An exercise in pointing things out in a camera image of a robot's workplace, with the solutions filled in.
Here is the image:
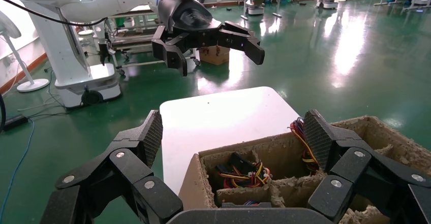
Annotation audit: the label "thin black cable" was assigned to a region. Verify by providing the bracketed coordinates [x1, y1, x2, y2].
[0, 0, 109, 27]

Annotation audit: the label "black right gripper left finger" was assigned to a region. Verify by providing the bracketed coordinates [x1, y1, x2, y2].
[40, 109, 184, 224]

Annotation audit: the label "blue floor cable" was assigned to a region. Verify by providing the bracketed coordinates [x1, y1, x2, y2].
[0, 118, 36, 223]

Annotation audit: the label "black power adapter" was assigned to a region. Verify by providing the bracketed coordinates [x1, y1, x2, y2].
[3, 114, 29, 132]

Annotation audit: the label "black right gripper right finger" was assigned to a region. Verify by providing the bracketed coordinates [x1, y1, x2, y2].
[303, 109, 431, 224]

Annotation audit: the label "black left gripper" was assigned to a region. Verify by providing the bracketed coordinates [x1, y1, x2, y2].
[151, 0, 266, 77]

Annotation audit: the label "grey power supply colourful wires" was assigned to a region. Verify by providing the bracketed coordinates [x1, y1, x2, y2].
[289, 117, 320, 173]
[221, 200, 272, 210]
[215, 151, 273, 189]

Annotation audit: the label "metal wheeled cart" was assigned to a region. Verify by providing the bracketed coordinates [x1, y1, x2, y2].
[107, 9, 201, 77]

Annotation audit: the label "small brown cardboard box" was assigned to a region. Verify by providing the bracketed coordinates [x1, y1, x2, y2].
[198, 45, 231, 66]

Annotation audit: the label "brown cardboard divider box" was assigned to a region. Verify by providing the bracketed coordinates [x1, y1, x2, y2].
[178, 115, 431, 224]

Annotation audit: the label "white robot torso and base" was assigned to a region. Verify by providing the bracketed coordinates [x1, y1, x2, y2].
[28, 5, 122, 109]

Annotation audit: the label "white standing fan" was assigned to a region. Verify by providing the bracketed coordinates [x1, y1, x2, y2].
[0, 10, 50, 93]

